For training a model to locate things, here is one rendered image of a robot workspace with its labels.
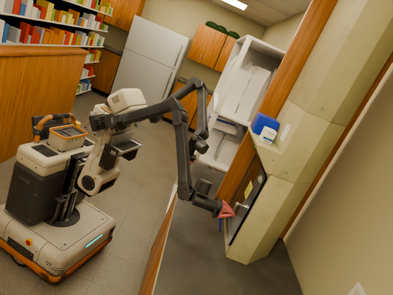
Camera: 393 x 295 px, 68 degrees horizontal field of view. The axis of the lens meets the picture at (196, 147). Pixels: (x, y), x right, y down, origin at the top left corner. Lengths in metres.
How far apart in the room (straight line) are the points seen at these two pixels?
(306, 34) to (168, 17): 5.41
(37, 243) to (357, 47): 2.06
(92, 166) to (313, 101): 1.36
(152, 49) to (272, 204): 5.14
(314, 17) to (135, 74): 5.00
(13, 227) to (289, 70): 1.96
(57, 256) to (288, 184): 1.50
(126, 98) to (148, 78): 4.47
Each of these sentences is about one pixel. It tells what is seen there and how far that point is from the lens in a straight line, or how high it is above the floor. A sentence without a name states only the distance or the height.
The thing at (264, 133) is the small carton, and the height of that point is 1.55.
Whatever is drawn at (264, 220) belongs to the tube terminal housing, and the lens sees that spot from 1.39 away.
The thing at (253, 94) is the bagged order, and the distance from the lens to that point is 2.47.
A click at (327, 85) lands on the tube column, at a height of 1.83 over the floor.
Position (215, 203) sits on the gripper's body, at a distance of 1.37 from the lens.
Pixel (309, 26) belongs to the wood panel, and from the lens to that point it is 1.60.
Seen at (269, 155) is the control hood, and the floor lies 1.49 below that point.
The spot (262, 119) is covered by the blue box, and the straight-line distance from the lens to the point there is 1.40.
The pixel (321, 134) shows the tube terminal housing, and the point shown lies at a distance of 1.28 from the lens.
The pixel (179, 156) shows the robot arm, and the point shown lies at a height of 1.27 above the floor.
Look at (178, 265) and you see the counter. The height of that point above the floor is 0.94.
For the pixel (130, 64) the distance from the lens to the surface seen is 6.27.
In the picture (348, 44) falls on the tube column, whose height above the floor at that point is 1.99.
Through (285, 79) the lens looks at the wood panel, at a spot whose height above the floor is 1.79.
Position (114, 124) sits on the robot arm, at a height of 1.24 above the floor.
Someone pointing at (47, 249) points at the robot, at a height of 0.27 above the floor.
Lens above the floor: 1.78
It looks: 18 degrees down
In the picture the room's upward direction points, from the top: 24 degrees clockwise
